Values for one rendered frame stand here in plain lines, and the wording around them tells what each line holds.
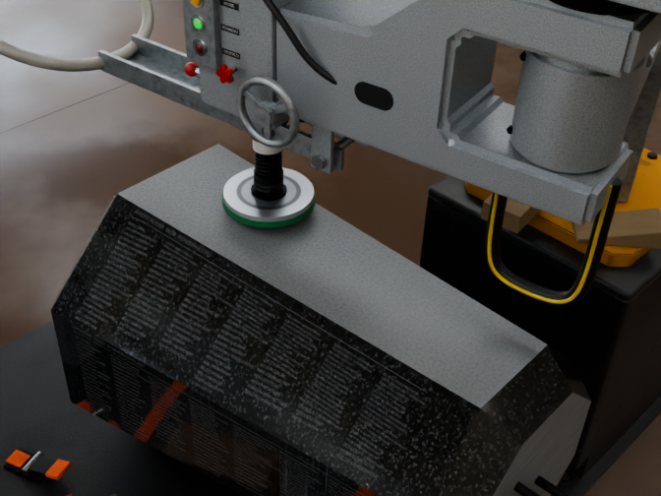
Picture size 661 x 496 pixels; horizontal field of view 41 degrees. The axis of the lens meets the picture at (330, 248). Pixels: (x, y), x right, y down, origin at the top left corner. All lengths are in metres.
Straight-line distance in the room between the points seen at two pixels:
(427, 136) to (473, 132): 0.08
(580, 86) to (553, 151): 0.13
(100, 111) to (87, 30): 0.90
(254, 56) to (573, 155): 0.65
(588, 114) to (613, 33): 0.15
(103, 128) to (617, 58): 2.99
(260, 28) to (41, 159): 2.30
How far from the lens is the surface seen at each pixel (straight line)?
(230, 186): 2.10
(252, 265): 1.95
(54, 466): 2.59
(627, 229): 2.19
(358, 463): 1.77
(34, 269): 3.33
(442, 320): 1.84
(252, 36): 1.76
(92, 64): 2.19
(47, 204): 3.65
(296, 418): 1.83
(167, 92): 2.07
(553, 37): 1.44
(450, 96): 1.58
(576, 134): 1.51
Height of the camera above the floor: 2.04
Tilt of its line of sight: 38 degrees down
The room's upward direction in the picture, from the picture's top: 2 degrees clockwise
